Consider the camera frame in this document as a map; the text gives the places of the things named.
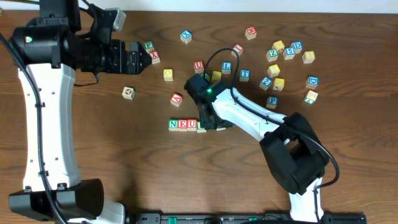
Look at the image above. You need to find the red block far back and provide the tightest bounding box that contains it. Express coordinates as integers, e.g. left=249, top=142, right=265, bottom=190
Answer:
left=245, top=26, right=257, bottom=40

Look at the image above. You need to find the blue 5 wooden block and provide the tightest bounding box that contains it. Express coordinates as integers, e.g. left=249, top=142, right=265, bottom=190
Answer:
left=283, top=47, right=295, bottom=60

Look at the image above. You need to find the blue X wooden block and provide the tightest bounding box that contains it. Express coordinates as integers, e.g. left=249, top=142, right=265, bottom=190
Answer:
left=180, top=30, right=192, bottom=44

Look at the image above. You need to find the blue P wooden block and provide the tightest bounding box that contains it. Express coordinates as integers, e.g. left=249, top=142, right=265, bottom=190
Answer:
left=266, top=96, right=279, bottom=109

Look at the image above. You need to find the blue T wooden block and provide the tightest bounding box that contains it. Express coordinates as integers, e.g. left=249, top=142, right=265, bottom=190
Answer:
left=239, top=69, right=251, bottom=82

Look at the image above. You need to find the blue 2 wooden block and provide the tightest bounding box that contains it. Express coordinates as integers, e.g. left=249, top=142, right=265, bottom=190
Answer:
left=259, top=77, right=273, bottom=90

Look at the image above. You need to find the yellow 8 wooden block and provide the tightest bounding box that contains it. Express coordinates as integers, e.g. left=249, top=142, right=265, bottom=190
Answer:
left=302, top=51, right=315, bottom=64

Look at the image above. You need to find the blue L wooden block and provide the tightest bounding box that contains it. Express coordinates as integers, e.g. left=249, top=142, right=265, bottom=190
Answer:
left=221, top=62, right=232, bottom=75

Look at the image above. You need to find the soccer ball O wooden block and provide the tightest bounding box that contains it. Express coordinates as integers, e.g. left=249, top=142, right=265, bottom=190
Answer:
left=122, top=86, right=136, bottom=100

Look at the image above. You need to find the green N wooden block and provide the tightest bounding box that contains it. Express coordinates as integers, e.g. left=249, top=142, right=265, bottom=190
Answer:
left=168, top=119, right=178, bottom=131

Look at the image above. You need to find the yellow block beside B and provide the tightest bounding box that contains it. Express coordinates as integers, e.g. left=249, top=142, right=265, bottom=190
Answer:
left=211, top=71, right=222, bottom=83

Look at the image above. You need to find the green F wooden block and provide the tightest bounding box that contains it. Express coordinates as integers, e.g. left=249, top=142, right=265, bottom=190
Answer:
left=144, top=41, right=155, bottom=53

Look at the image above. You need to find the yellow O wooden block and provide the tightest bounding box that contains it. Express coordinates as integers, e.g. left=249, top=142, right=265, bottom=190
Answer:
left=163, top=68, right=174, bottom=82

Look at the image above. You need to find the green R wooden block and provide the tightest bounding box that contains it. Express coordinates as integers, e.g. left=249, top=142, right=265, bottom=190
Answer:
left=197, top=121, right=206, bottom=133

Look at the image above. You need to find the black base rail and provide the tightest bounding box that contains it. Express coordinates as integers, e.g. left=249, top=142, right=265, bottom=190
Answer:
left=124, top=213, right=367, bottom=224

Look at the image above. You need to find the yellow block mid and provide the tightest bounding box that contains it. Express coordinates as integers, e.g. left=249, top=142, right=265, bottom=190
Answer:
left=267, top=64, right=280, bottom=78

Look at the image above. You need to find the green white Z block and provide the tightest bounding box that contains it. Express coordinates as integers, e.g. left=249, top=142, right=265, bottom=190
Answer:
left=304, top=90, right=318, bottom=105

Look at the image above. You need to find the green B wooden block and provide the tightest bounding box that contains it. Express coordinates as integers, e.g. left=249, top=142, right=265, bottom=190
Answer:
left=201, top=73, right=210, bottom=81

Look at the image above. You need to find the red X wooden block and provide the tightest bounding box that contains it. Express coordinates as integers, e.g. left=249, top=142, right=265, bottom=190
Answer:
left=149, top=50, right=160, bottom=64

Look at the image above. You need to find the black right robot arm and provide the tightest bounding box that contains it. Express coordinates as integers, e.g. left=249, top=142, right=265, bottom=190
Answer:
left=184, top=74, right=330, bottom=222

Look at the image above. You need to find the blue D block upper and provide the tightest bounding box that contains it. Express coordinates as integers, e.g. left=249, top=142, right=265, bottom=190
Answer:
left=290, top=41, right=303, bottom=54

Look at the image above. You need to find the red u block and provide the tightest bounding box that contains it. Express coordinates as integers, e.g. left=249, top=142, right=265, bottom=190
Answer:
left=194, top=61, right=205, bottom=73
left=187, top=119, right=198, bottom=131

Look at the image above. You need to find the green Z wooden block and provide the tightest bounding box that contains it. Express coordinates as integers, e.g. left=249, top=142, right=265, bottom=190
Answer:
left=266, top=49, right=279, bottom=62

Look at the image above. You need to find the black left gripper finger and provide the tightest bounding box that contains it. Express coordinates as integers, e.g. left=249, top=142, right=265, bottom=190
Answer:
left=136, top=42, right=149, bottom=58
left=137, top=51, right=152, bottom=74

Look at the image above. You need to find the yellow block behind Z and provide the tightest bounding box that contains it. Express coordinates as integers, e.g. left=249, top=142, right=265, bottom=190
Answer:
left=272, top=40, right=285, bottom=54

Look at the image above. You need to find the blue d block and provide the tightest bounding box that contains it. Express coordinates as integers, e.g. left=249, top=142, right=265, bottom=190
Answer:
left=305, top=76, right=319, bottom=90
left=290, top=41, right=303, bottom=54

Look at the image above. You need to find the red A wooden block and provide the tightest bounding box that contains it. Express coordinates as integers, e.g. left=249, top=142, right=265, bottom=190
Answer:
left=170, top=93, right=183, bottom=107

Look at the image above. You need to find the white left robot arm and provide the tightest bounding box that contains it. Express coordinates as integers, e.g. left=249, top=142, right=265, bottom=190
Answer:
left=3, top=1, right=152, bottom=223

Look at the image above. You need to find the yellow hammer wooden block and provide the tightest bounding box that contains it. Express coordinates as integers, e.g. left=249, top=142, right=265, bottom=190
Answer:
left=273, top=78, right=285, bottom=91

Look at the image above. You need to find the red E wooden block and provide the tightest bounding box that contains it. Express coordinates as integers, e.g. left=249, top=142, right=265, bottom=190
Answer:
left=177, top=119, right=187, bottom=131

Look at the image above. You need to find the blue D block right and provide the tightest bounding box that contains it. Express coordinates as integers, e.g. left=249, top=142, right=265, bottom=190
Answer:
left=305, top=76, right=319, bottom=90

